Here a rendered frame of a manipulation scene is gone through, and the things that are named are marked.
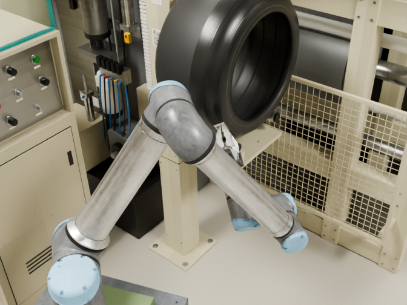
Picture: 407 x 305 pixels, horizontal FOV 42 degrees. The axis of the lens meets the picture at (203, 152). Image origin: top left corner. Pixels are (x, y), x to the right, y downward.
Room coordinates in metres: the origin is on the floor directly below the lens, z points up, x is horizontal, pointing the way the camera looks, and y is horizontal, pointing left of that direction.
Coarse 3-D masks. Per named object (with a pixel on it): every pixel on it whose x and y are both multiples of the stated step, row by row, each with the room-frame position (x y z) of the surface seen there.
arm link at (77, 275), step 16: (64, 256) 1.14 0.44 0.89; (80, 256) 1.12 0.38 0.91; (64, 272) 1.06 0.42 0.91; (80, 272) 1.06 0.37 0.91; (96, 272) 1.06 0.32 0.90; (48, 288) 1.03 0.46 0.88; (64, 288) 1.01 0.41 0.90; (80, 288) 1.01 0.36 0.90; (96, 288) 1.03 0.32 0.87; (64, 304) 0.98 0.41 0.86; (80, 304) 0.99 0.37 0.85; (96, 304) 1.02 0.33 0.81
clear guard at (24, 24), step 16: (0, 0) 1.84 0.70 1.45; (16, 0) 1.89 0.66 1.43; (32, 0) 1.94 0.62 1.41; (48, 0) 1.98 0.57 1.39; (0, 16) 1.83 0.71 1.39; (16, 16) 1.88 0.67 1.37; (32, 16) 1.92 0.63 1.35; (48, 16) 1.98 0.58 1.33; (0, 32) 1.81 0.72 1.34; (16, 32) 1.86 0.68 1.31; (32, 32) 1.91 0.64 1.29; (0, 48) 1.80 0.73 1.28
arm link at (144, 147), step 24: (168, 96) 1.27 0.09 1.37; (144, 120) 1.27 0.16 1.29; (144, 144) 1.24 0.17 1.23; (120, 168) 1.24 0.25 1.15; (144, 168) 1.24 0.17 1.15; (96, 192) 1.25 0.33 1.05; (120, 192) 1.22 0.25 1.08; (96, 216) 1.21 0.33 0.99; (120, 216) 1.24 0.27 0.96; (72, 240) 1.18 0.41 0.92; (96, 240) 1.19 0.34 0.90
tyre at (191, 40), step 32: (192, 0) 1.78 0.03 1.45; (224, 0) 1.73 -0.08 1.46; (256, 0) 1.75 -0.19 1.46; (288, 0) 1.89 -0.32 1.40; (160, 32) 1.79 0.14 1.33; (192, 32) 1.68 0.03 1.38; (224, 32) 1.64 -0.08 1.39; (256, 32) 2.13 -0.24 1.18; (288, 32) 1.93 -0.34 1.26; (160, 64) 1.70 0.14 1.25; (192, 64) 1.62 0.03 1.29; (224, 64) 1.59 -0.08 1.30; (256, 64) 2.08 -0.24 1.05; (288, 64) 1.93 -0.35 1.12; (192, 96) 1.60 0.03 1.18; (224, 96) 1.59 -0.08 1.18; (256, 96) 1.97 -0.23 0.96; (256, 128) 1.75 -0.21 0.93
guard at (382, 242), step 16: (304, 80) 2.02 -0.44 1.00; (352, 96) 1.87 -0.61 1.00; (400, 112) 1.75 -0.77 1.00; (288, 128) 2.06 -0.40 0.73; (304, 128) 2.01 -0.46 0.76; (336, 128) 1.91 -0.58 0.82; (352, 128) 1.87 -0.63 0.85; (384, 128) 1.78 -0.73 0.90; (256, 160) 2.16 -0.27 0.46; (272, 160) 2.11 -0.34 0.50; (288, 160) 2.05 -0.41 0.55; (336, 160) 1.90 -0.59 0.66; (352, 176) 1.84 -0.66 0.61; (400, 176) 1.71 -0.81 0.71; (272, 192) 2.09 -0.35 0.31; (304, 192) 1.99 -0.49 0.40; (304, 208) 1.97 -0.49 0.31; (336, 224) 1.86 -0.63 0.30; (384, 240) 1.71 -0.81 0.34
